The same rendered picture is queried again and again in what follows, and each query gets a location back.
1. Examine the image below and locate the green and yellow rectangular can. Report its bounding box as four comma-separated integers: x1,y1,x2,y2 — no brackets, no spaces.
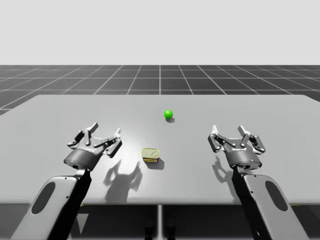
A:
141,147,161,164

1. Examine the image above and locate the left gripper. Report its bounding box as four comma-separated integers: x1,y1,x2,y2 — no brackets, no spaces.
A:
63,122,123,172

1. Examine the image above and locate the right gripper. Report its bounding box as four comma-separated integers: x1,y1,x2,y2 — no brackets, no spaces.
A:
207,124,267,169

